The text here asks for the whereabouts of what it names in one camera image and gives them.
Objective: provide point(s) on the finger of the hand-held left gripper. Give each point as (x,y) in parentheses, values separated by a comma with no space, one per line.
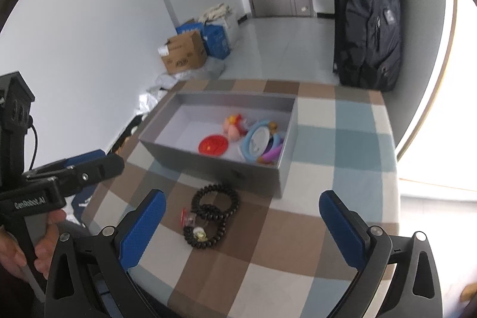
(100,169)
(87,156)

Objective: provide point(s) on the crumpled plastic bags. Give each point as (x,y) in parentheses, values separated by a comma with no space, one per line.
(156,94)

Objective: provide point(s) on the small pale charm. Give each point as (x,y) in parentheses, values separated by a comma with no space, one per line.
(199,233)

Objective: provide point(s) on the person's left hand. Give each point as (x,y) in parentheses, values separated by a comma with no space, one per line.
(52,232)

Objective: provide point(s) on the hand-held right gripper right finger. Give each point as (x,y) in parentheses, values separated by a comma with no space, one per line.
(343,228)

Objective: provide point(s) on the white round trinket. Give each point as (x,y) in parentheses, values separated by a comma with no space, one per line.
(259,139)

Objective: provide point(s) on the blue carton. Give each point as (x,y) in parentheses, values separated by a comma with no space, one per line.
(218,42)
(188,28)

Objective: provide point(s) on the grey cardboard box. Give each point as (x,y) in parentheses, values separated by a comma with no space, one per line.
(208,161)

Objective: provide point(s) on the bright wood-framed panel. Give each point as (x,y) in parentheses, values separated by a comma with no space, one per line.
(447,98)

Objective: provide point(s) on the blue bag with clothes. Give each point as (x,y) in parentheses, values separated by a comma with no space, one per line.
(220,14)

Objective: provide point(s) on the black backpack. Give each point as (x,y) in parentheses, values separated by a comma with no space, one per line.
(372,16)

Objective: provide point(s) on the red round disc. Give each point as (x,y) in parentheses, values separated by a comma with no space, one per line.
(213,144)

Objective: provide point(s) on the checked tablecloth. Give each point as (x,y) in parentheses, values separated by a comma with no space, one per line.
(316,221)

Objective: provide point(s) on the pink yellow toy figure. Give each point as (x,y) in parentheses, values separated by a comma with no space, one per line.
(233,128)

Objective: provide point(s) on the brown cardboard carton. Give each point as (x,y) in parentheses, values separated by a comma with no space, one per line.
(184,53)

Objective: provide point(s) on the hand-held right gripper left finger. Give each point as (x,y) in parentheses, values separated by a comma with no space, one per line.
(141,232)

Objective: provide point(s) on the small red clear clip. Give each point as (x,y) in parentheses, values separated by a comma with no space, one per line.
(187,217)

